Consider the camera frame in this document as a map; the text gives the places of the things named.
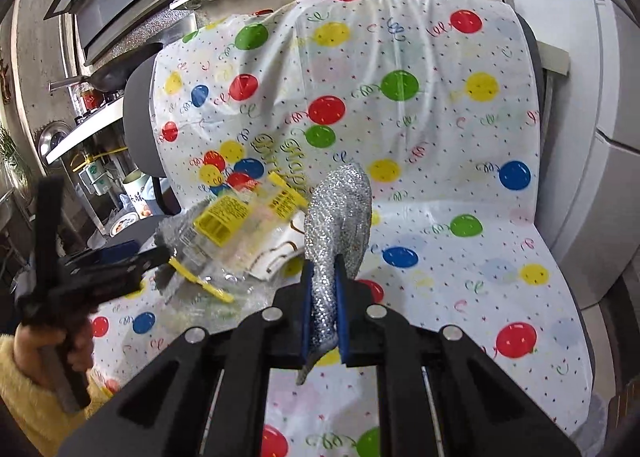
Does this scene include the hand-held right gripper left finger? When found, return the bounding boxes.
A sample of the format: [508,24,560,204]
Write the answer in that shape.
[57,259,314,457]

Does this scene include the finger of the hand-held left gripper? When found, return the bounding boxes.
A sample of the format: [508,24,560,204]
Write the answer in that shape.
[65,267,145,303]
[60,239,173,274]

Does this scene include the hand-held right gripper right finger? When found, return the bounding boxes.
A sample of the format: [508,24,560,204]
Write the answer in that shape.
[334,257,583,457]

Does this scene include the silver scouring cloth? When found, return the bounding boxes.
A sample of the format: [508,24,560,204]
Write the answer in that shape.
[295,162,374,386]

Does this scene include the clear bag with yellow label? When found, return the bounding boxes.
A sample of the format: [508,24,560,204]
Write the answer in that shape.
[152,193,262,304]

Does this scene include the printed plastic snack wrapper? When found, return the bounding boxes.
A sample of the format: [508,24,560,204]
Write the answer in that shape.
[250,171,314,283]

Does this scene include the bin with pale liner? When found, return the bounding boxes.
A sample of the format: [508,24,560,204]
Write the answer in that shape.
[582,396,608,443]

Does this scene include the person's left forearm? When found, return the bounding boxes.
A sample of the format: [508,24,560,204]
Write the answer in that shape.
[0,334,117,457]

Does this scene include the person's left hand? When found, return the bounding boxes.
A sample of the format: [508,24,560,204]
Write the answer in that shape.
[14,318,94,381]

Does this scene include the patterned plate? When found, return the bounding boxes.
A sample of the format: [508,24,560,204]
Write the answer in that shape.
[107,214,141,239]

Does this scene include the white tin can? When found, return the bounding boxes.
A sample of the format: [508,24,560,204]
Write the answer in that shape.
[122,172,156,216]

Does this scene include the green and white gas valve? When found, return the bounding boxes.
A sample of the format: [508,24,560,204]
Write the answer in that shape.
[80,160,114,196]

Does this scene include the green potted plant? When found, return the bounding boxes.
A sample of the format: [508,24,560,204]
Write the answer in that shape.
[0,126,27,190]

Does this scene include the yellow gas pipe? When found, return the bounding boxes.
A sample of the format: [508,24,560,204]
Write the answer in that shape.
[72,147,129,173]

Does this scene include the round metal lid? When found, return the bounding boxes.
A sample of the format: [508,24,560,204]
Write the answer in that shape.
[35,121,72,161]

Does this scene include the white kitchen counter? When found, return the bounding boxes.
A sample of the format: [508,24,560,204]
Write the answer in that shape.
[45,98,126,164]

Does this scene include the black wok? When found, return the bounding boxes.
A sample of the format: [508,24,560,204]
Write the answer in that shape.
[49,42,167,94]

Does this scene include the balloon print plastic cloth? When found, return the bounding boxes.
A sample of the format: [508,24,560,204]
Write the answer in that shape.
[92,0,593,457]

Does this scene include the grey refrigerator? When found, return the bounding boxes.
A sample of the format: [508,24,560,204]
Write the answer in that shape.
[550,0,640,309]

